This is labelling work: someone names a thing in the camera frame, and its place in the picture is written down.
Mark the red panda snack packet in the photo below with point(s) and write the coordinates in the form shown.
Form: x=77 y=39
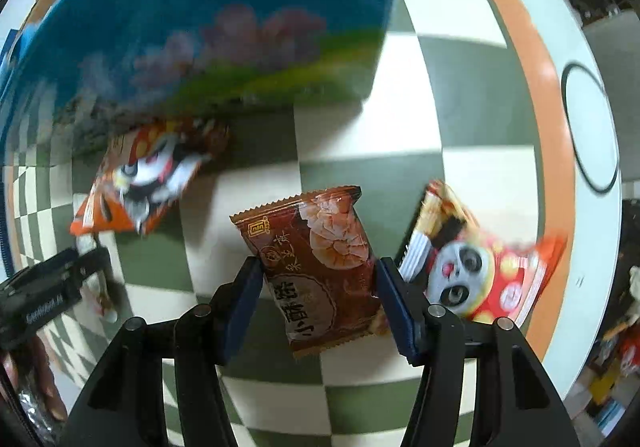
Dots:
x=475 y=272

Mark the white goose plush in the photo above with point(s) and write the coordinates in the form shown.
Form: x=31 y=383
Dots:
x=634 y=284

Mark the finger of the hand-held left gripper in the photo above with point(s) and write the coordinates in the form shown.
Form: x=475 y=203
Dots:
x=45 y=269
x=92 y=262

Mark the orange panda snack packet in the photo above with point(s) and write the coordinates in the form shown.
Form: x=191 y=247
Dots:
x=145 y=177

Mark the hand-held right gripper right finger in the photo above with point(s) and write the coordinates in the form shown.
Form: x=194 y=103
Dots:
x=395 y=312

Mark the blue printed cardboard box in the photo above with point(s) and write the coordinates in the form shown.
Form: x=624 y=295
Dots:
x=200 y=27

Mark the green checkered tablecloth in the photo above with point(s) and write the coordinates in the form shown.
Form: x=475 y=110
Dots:
x=450 y=92

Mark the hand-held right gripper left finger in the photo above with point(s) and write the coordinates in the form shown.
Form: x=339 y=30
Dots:
x=245 y=307

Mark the brown snack packet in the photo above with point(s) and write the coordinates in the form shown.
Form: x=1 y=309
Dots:
x=320 y=267

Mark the person's left hand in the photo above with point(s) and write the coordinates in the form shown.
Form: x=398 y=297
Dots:
x=42 y=377

